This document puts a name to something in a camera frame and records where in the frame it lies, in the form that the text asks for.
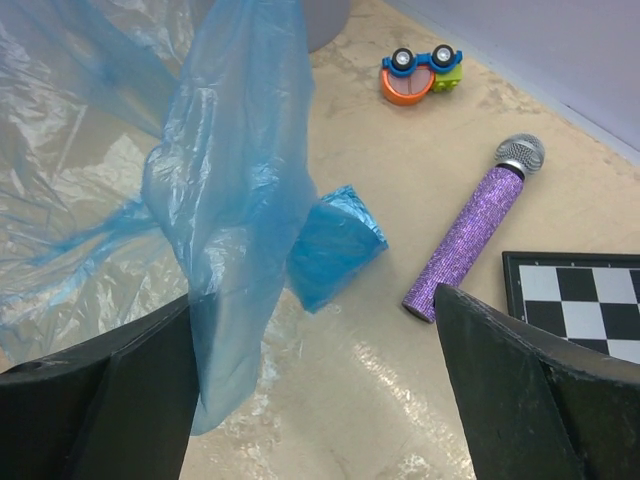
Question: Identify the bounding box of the blue plastic trash bag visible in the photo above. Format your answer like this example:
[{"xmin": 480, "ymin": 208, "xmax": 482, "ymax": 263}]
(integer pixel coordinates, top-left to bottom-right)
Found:
[{"xmin": 1, "ymin": 1, "xmax": 316, "ymax": 435}]

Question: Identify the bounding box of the colourful toy car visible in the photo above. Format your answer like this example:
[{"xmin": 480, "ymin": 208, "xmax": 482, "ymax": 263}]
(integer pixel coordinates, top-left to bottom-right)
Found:
[{"xmin": 380, "ymin": 44, "xmax": 463, "ymax": 106}]

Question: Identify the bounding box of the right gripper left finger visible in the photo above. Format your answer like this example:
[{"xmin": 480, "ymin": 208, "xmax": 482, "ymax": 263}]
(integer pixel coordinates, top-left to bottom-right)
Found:
[{"xmin": 1, "ymin": 296, "xmax": 199, "ymax": 479}]

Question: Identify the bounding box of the black and silver chessboard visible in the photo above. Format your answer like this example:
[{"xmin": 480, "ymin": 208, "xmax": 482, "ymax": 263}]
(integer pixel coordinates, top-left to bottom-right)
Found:
[{"xmin": 502, "ymin": 251, "xmax": 639, "ymax": 364}]

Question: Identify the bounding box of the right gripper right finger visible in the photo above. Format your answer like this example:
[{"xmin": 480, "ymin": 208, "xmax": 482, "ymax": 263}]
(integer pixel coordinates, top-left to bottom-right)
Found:
[{"xmin": 435, "ymin": 284, "xmax": 639, "ymax": 479}]

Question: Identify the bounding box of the purple glitter toy microphone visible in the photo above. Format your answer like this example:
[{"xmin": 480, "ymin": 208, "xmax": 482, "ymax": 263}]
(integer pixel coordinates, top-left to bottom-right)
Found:
[{"xmin": 402, "ymin": 133, "xmax": 545, "ymax": 323}]

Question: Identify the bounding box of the grey plastic trash bin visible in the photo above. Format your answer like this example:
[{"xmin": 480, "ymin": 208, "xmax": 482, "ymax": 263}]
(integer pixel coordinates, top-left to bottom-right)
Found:
[{"xmin": 302, "ymin": 0, "xmax": 351, "ymax": 52}]

